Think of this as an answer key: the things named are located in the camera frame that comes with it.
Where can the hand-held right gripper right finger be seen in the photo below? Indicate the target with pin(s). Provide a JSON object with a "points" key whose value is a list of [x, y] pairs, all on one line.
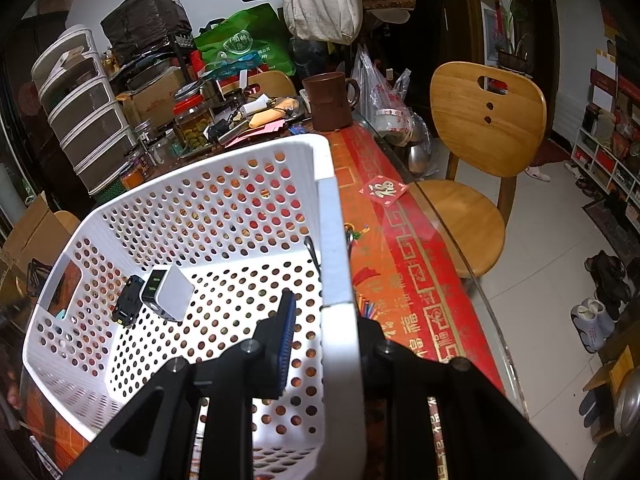
{"points": [[372, 340]]}

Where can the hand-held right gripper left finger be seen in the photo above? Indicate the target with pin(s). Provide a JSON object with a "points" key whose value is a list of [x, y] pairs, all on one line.
{"points": [[285, 345]]}

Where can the white perforated plastic basket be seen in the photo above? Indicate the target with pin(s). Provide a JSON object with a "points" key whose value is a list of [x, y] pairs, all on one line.
{"points": [[330, 240]]}

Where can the white cube charger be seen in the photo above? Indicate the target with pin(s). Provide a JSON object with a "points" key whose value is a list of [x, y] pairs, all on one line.
{"points": [[175, 290]]}

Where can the keys with keyring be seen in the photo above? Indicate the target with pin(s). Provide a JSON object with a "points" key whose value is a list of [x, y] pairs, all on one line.
{"points": [[127, 305]]}

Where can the red printed tablecloth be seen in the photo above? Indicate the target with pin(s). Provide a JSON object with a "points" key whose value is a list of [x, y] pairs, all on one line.
{"points": [[400, 270]]}

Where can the red paper square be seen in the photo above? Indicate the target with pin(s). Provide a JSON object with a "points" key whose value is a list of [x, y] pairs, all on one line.
{"points": [[384, 190]]}

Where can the pink paper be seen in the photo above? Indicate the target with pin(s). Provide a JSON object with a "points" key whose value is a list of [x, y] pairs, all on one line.
{"points": [[265, 131]]}

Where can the white slippers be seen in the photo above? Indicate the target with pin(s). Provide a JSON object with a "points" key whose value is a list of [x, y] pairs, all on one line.
{"points": [[592, 322]]}

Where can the black power adapter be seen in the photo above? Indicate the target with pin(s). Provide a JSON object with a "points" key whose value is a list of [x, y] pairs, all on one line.
{"points": [[217, 130]]}

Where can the small orange jar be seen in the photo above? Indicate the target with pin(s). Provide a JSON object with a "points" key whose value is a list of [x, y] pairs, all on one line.
{"points": [[134, 176]]}

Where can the yellow cloth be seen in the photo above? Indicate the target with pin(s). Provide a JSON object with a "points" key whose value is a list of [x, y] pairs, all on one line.
{"points": [[265, 117]]}

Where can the grey slippers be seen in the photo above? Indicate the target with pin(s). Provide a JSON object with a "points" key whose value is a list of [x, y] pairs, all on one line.
{"points": [[592, 405]]}

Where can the glass jar black lid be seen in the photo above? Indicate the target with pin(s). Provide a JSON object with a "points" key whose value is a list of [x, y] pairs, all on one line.
{"points": [[164, 149]]}

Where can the pink slipper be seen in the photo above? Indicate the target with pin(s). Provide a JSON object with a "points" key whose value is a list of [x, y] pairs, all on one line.
{"points": [[537, 174]]}

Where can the glass pickle jar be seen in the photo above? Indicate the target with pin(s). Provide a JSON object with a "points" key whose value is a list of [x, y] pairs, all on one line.
{"points": [[192, 127]]}

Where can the brown ceramic mug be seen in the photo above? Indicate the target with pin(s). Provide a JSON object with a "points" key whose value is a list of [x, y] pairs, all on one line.
{"points": [[327, 105]]}

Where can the black shoes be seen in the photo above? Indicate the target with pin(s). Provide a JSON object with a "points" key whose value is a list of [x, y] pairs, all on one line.
{"points": [[607, 275]]}

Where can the wooden chair with slot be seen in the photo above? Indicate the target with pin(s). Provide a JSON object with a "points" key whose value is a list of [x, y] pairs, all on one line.
{"points": [[480, 115]]}

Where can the clear plastic bag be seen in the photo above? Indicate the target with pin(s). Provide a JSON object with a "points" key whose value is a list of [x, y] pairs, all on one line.
{"points": [[372, 90]]}

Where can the black folding stand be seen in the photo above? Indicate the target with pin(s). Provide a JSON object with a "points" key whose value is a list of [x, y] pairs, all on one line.
{"points": [[37, 280]]}

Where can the dark doormat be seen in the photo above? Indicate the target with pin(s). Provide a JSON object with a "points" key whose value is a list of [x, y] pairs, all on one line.
{"points": [[610, 222]]}

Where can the brown cardboard box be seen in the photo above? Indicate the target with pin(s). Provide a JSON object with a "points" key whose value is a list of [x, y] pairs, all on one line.
{"points": [[155, 100]]}

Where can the open cardboard box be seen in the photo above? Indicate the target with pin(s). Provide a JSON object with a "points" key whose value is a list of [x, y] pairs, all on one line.
{"points": [[30, 235]]}

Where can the white cubby shelf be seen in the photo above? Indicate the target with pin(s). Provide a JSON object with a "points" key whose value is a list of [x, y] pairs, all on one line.
{"points": [[605, 160]]}

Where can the green shopping bag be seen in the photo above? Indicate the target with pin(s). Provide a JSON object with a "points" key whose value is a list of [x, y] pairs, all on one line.
{"points": [[245, 35]]}

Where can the potted plant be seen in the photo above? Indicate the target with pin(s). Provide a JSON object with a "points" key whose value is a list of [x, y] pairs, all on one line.
{"points": [[515, 35]]}

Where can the beige canvas tote bag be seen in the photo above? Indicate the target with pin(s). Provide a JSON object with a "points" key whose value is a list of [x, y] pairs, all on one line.
{"points": [[320, 5]]}

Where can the dark wooden door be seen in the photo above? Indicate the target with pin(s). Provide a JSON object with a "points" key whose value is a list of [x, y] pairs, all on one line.
{"points": [[542, 35]]}

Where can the black plastic bag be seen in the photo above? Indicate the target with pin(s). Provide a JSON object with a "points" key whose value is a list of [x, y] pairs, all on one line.
{"points": [[145, 20]]}

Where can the stack of gift boxes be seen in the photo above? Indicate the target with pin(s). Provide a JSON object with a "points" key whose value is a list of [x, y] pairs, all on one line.
{"points": [[620, 75]]}

